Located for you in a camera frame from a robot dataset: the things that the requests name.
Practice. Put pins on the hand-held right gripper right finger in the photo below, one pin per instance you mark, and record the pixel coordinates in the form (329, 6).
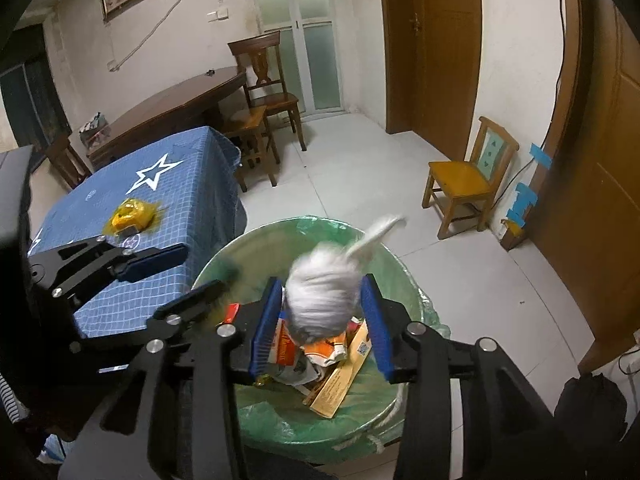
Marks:
(377, 330)

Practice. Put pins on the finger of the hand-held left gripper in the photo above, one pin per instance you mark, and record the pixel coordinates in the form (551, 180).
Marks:
(195, 305)
(155, 262)

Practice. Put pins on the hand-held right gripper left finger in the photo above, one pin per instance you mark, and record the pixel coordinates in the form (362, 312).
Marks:
(265, 330)

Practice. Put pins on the orange and white packet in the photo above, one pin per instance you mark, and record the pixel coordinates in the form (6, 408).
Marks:
(287, 347)

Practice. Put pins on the bin with green liner bag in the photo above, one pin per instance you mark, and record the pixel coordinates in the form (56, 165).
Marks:
(235, 255)

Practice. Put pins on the long orange carton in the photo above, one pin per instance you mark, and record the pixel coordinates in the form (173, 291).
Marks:
(340, 385)

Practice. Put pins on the white wrapper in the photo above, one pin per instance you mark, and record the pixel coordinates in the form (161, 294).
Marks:
(320, 290)

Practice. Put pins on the person's left forearm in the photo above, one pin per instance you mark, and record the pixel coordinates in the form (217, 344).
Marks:
(9, 397)

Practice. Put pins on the yellow plastic wrapper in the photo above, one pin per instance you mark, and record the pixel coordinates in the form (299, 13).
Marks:
(132, 217)

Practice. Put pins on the blue star-print tablecloth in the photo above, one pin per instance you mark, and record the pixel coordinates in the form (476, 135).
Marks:
(190, 195)

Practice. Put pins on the dark wooden chair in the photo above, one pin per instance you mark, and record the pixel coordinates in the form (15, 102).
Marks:
(67, 160)
(260, 70)

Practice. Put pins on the snack basket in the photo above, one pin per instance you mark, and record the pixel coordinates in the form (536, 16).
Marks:
(95, 130)

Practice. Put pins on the dark wooden dining table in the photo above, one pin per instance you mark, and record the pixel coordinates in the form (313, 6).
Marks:
(165, 110)

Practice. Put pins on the wooden stool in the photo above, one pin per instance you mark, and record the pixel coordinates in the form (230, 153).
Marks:
(250, 125)

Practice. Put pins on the small light wooden chair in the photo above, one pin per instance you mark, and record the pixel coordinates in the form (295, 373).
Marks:
(460, 180)

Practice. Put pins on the blue tape strip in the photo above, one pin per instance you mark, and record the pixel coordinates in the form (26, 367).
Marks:
(522, 202)
(541, 156)

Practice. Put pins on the dark window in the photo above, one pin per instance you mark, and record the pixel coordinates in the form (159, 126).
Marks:
(30, 100)

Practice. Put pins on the dark cloth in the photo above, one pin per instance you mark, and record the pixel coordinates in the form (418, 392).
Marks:
(590, 420)

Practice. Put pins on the brown wooden door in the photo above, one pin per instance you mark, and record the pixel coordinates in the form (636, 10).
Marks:
(435, 60)
(600, 185)

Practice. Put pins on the frosted glass door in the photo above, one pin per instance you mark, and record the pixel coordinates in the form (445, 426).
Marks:
(310, 35)

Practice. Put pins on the white wall switch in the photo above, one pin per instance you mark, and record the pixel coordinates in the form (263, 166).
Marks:
(217, 14)

